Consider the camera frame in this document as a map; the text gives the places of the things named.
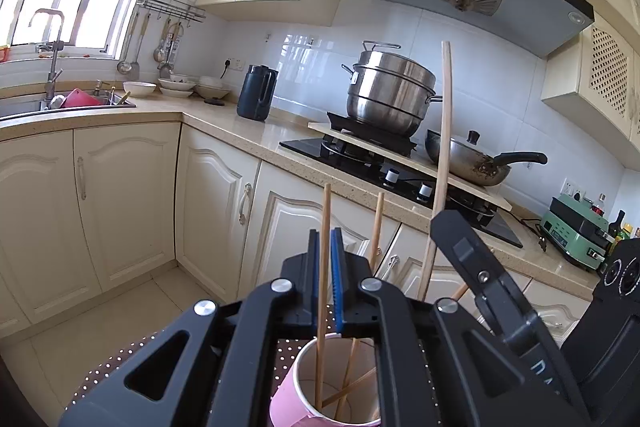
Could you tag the wooden chopstick four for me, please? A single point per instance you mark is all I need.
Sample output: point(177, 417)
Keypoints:
point(363, 379)

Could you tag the chrome sink faucet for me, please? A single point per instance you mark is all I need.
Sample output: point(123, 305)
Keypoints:
point(54, 47)

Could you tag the red bowl in sink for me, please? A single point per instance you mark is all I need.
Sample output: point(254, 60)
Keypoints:
point(78, 98)

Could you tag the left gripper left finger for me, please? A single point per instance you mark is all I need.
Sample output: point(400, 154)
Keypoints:
point(244, 335)

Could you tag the dark blue kettle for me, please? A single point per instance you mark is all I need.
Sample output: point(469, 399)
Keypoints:
point(257, 92)

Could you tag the wall utensil rack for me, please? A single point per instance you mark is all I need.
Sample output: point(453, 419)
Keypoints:
point(167, 20)

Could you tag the green oil bottle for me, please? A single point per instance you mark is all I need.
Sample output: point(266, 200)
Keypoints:
point(625, 232)

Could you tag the right lattice door cabinet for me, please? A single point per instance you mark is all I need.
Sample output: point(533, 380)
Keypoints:
point(593, 81)

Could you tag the lower cream cabinets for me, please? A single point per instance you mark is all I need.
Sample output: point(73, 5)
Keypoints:
point(84, 211)

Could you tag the black gas stove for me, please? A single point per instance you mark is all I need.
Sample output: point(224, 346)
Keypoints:
point(405, 182)

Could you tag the steel kitchen sink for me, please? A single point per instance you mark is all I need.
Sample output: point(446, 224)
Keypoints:
point(32, 104)

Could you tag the beige board under pots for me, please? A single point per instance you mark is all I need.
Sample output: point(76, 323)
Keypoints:
point(418, 162)

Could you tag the black induction cooker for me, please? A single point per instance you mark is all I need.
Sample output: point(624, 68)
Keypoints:
point(391, 141)

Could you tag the brown polka dot tablecloth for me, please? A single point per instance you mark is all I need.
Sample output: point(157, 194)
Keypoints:
point(291, 402)

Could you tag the stainless steel steamer pot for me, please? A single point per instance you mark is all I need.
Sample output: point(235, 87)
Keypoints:
point(389, 91)

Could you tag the dark sauce bottle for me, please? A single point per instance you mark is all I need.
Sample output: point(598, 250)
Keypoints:
point(615, 226)

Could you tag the steel wok black handle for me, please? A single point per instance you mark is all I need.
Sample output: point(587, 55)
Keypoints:
point(471, 164)

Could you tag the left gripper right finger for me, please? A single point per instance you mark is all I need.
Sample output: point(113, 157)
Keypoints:
point(436, 365)

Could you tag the white bowl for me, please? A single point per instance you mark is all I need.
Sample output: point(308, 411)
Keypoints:
point(139, 89)

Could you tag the green electric cooker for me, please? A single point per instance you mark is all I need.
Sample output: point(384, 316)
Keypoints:
point(578, 229)

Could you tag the wooden chopstick two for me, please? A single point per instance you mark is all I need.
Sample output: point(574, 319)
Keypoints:
point(371, 255)

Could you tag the wooden chopstick three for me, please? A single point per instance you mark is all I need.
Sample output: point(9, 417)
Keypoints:
point(443, 167)

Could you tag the wooden chopstick one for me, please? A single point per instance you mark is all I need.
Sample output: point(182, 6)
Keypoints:
point(324, 262)

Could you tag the stacked white dishes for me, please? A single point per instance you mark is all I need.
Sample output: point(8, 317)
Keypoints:
point(184, 87)

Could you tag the wooden chopstick five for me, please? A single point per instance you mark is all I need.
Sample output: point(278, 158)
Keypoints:
point(459, 292)

